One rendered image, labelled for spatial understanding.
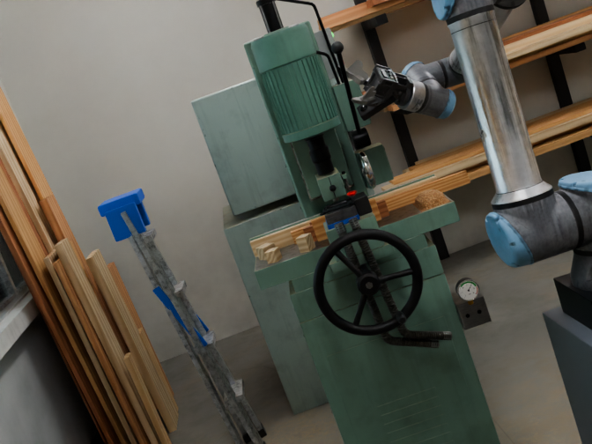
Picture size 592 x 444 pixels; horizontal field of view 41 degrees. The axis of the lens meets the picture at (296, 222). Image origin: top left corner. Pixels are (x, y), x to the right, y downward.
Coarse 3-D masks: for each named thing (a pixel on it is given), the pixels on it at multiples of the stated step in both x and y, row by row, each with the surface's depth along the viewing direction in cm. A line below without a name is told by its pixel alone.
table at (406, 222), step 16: (400, 208) 236; (416, 208) 228; (432, 208) 222; (448, 208) 221; (384, 224) 223; (400, 224) 222; (416, 224) 222; (432, 224) 222; (448, 224) 222; (288, 256) 226; (304, 256) 222; (320, 256) 223; (256, 272) 223; (272, 272) 223; (288, 272) 223; (304, 272) 223; (336, 272) 214
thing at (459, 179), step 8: (448, 176) 235; (456, 176) 235; (464, 176) 235; (424, 184) 237; (432, 184) 235; (440, 184) 235; (448, 184) 236; (456, 184) 236; (464, 184) 236; (408, 192) 236; (416, 192) 236; (392, 200) 236; (400, 200) 236; (408, 200) 236; (392, 208) 236; (296, 232) 237
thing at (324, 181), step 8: (336, 168) 240; (320, 176) 235; (328, 176) 230; (336, 176) 230; (320, 184) 230; (328, 184) 230; (336, 184) 230; (328, 192) 231; (336, 192) 231; (344, 192) 231; (328, 200) 231; (336, 200) 235
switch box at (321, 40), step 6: (330, 30) 254; (318, 36) 254; (330, 36) 254; (318, 42) 254; (324, 42) 254; (330, 42) 254; (324, 48) 254; (330, 54) 255; (336, 54) 255; (324, 60) 255; (330, 72) 256; (330, 78) 256
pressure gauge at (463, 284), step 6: (462, 282) 218; (468, 282) 219; (474, 282) 219; (456, 288) 220; (462, 288) 219; (468, 288) 219; (474, 288) 219; (462, 294) 219; (468, 294) 219; (474, 294) 219; (468, 300) 219
